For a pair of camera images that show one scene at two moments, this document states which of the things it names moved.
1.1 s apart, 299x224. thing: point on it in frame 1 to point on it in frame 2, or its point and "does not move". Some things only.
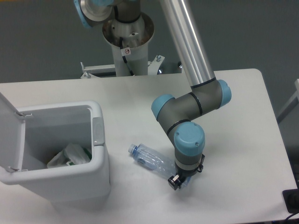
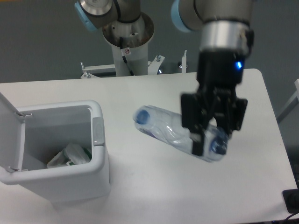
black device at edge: x=291 y=198 does not move
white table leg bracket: x=293 y=102 does not move
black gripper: x=175 y=181 to x=219 y=71
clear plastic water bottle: x=157 y=160 to x=212 y=143
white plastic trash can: x=30 y=136 does not move
